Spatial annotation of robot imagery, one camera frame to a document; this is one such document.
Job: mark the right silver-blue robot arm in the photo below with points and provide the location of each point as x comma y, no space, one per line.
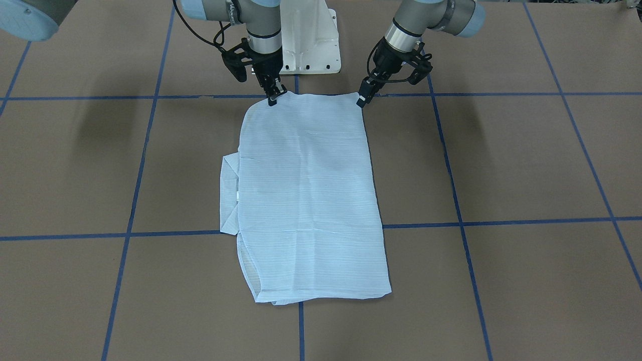
249,33

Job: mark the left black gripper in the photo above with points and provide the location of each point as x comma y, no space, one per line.
386,63

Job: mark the brown paper table mat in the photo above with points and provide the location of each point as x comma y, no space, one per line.
508,184

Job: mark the white pedestal column base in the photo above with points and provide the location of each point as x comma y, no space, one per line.
310,38

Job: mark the light blue button-up shirt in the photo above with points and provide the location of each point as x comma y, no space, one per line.
299,196

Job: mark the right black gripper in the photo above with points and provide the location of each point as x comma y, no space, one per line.
266,65

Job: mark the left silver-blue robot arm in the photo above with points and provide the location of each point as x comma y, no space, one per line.
413,18

